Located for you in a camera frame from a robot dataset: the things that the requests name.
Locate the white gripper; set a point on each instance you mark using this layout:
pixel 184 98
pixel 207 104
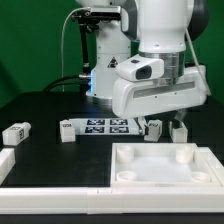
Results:
pixel 131 100

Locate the white square tabletop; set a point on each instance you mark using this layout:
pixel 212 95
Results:
pixel 164 165

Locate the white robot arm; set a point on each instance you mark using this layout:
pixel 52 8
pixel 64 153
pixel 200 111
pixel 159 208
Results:
pixel 141 47

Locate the marker tag sheet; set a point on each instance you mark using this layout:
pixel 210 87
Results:
pixel 105 126

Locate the white U-shaped obstacle fence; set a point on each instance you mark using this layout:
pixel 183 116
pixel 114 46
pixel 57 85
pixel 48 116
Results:
pixel 71 200

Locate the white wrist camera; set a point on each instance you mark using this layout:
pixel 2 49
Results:
pixel 139 68

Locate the black camera on stand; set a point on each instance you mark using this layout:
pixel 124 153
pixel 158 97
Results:
pixel 88 20

